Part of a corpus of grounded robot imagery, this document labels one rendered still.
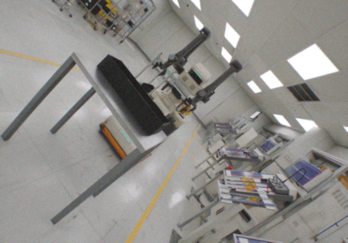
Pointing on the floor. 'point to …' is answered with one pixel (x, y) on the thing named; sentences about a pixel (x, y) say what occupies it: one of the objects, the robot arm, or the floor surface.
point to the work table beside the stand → (125, 122)
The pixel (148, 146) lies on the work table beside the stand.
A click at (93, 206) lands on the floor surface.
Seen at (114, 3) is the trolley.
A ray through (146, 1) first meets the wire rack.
